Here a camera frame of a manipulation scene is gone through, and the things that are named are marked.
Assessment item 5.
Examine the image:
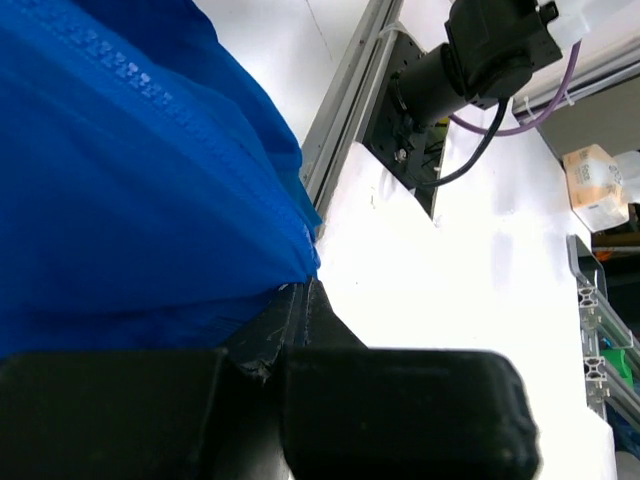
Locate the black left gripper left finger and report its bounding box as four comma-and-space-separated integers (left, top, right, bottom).
1, 284, 309, 479

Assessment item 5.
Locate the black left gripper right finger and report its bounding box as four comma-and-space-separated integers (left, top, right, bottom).
280, 279, 540, 479

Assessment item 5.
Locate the blue red white hooded jacket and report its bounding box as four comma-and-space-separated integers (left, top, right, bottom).
1, 1, 320, 356

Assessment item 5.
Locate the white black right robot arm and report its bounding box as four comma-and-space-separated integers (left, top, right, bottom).
387, 0, 562, 131

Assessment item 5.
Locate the aluminium extrusion stand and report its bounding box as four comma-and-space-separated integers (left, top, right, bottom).
566, 234, 639, 430

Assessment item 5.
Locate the beige tissue pack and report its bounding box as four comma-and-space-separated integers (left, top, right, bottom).
562, 144, 629, 233

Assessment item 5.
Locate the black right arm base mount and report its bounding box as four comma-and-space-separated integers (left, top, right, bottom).
363, 30, 448, 216

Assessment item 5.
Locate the aluminium front frame rail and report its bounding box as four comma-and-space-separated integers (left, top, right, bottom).
301, 1, 403, 216

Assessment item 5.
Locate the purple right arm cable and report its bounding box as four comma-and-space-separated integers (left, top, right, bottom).
449, 39, 584, 136

